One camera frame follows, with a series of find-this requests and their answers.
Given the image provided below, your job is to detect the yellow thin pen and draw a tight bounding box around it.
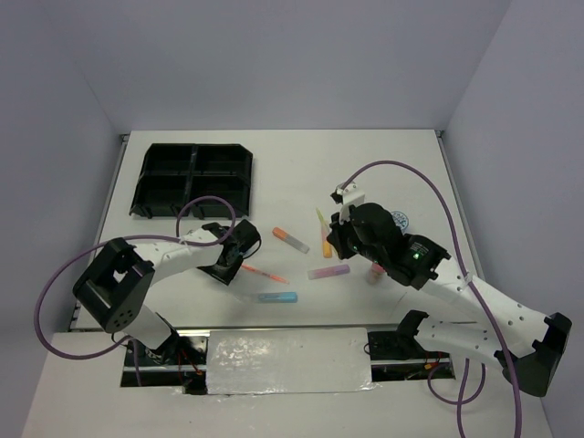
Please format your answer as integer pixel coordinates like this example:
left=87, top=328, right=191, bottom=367
left=316, top=208, right=329, bottom=240

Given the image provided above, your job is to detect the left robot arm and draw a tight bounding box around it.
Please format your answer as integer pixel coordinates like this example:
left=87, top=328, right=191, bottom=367
left=73, top=220, right=261, bottom=364

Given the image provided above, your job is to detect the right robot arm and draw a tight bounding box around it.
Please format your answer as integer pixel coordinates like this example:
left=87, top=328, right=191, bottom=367
left=327, top=203, right=572, bottom=398

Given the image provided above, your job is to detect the blue round tape tin right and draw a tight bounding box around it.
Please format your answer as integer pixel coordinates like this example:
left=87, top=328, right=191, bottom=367
left=391, top=211, right=410, bottom=234

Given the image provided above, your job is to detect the orange capped highlighter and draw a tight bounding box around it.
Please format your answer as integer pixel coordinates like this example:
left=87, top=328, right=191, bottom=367
left=272, top=227, right=309, bottom=254

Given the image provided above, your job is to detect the pink capped glue bottle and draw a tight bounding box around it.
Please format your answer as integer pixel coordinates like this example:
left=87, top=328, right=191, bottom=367
left=366, top=264, right=385, bottom=285

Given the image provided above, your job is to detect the orange thin pen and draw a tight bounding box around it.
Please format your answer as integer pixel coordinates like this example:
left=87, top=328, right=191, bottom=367
left=241, top=264, right=289, bottom=284

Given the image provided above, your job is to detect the pink orange highlighter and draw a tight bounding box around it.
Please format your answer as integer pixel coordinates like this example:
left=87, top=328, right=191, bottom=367
left=320, top=227, right=332, bottom=258

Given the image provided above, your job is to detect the purple pink highlighter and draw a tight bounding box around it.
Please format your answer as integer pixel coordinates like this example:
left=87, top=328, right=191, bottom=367
left=307, top=264, right=350, bottom=280

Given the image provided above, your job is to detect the blue highlighter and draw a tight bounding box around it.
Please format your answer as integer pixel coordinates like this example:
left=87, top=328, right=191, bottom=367
left=254, top=292, right=297, bottom=304

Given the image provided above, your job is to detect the black four-compartment tray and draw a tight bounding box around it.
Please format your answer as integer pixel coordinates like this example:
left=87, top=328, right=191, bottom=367
left=130, top=143, right=253, bottom=219

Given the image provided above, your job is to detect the silver foil plate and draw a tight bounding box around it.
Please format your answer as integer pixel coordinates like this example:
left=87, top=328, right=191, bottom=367
left=206, top=328, right=373, bottom=395

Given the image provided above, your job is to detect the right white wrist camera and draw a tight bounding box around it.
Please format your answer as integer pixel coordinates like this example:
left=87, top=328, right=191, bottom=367
left=330, top=182, right=365, bottom=217

